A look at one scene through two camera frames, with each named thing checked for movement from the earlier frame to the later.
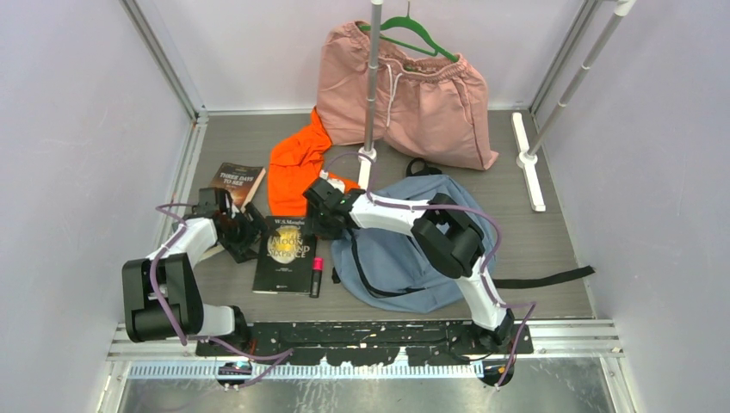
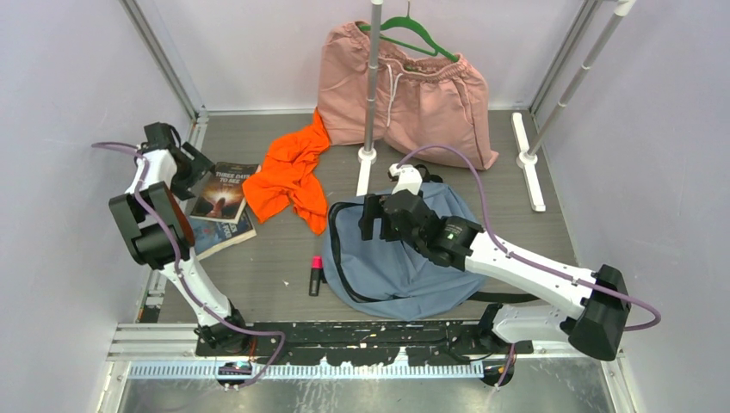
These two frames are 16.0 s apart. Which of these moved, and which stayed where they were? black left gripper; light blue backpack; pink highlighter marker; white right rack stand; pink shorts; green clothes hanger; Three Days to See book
Moved: light blue backpack; Three Days to See book; black left gripper
Stayed: pink shorts; green clothes hanger; white right rack stand; pink highlighter marker
